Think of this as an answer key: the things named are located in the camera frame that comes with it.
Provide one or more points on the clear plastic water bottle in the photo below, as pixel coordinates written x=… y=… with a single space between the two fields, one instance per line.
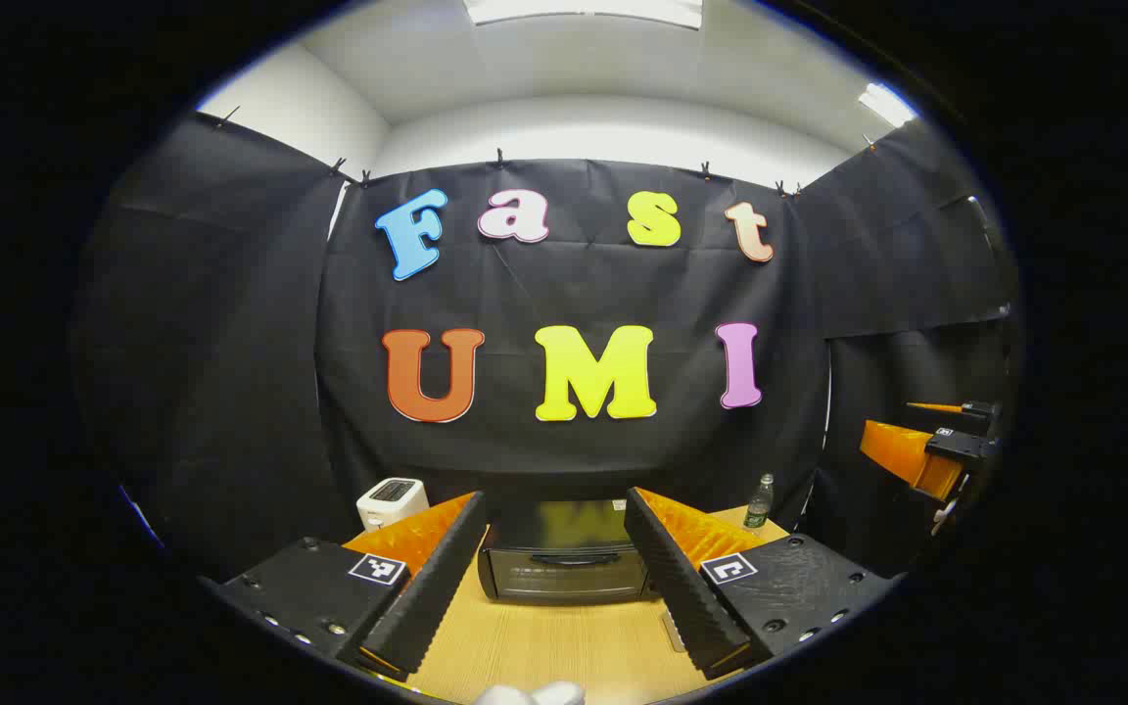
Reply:
x=758 y=507

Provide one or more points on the ceiling light panel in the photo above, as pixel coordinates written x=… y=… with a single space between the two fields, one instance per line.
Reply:
x=885 y=104
x=584 y=10

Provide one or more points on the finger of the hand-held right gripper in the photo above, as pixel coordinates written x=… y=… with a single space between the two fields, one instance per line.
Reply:
x=977 y=409
x=902 y=450

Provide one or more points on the black electric oven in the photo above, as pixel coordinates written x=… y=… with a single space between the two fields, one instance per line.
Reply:
x=564 y=578

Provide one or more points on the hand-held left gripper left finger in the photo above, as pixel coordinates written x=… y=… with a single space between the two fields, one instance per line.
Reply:
x=437 y=587

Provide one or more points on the white toaster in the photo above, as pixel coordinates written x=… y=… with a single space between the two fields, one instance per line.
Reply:
x=393 y=501

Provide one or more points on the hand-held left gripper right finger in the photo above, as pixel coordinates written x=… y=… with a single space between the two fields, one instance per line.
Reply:
x=681 y=587

